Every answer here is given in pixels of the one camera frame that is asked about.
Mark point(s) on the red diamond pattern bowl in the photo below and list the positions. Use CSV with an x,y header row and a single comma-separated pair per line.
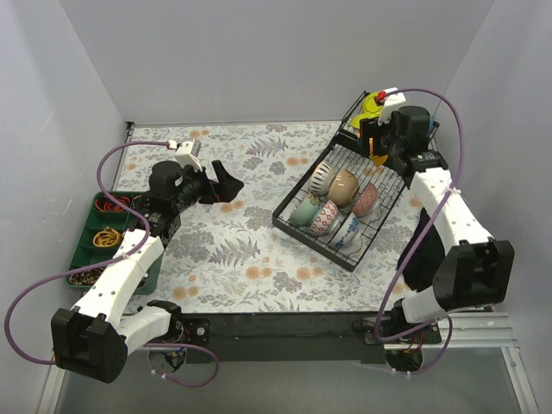
x,y
326,221

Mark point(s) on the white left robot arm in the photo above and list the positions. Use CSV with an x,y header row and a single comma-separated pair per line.
x,y
94,338

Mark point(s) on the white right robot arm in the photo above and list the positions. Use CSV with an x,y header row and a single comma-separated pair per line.
x,y
476,268

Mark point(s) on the orange rubber bands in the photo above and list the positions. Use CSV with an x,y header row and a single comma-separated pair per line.
x,y
113,202

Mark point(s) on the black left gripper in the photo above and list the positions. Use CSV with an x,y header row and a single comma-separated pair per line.
x,y
207,186

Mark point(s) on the orange plastic bowl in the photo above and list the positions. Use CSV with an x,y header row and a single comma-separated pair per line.
x,y
378,160

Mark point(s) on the mint green flower bowl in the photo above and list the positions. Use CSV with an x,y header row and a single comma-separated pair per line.
x,y
306,212

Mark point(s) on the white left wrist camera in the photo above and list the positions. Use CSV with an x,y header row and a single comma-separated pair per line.
x,y
186,153

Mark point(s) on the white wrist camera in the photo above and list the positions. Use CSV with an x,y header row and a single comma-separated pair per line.
x,y
186,153
389,100

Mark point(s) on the aluminium frame rail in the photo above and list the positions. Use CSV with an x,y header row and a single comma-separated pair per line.
x,y
467,364

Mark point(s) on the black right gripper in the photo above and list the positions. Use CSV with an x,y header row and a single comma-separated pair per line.
x,y
369,135

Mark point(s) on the beige ceramic bowl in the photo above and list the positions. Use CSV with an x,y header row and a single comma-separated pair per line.
x,y
344,189

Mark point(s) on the pink patterned bowl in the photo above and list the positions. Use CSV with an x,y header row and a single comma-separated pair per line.
x,y
366,201

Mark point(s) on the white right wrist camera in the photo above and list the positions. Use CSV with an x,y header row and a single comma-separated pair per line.
x,y
389,100

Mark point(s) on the blue floral white bowl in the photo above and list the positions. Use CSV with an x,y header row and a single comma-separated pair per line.
x,y
346,233

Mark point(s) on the brown rubber bands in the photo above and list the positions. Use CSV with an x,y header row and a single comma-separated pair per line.
x,y
87,278

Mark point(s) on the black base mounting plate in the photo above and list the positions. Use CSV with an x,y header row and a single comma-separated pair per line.
x,y
281,336

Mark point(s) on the black cloth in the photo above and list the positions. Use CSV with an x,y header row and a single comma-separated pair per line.
x,y
421,268

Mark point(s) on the lime green bowl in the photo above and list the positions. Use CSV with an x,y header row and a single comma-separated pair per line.
x,y
371,106
355,122

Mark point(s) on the yellow rubber bands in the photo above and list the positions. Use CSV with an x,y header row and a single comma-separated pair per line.
x,y
107,238

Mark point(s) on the black wire dish rack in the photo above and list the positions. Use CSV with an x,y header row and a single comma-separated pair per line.
x,y
343,152

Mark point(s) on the blue striped white bowl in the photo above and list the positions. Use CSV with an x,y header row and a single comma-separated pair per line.
x,y
322,178

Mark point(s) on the blue ceramic bowl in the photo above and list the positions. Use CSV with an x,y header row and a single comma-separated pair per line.
x,y
433,127

